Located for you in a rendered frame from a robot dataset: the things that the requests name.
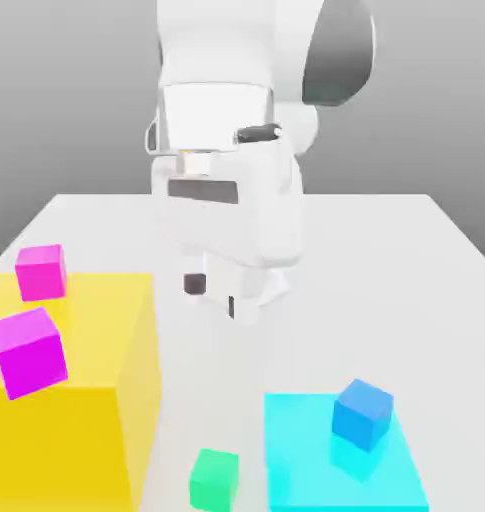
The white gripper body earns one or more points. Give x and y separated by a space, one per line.
258 224

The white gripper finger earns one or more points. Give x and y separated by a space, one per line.
194 284
242 286

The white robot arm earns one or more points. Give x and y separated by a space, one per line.
226 48

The small magenta cube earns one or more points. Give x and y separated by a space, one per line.
40 276
30 360

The small blue cube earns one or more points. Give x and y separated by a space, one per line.
362 420

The small green cube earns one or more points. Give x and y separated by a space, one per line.
214 480

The large cyan box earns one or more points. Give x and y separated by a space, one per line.
306 460

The large yellow box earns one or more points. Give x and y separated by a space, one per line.
66 440

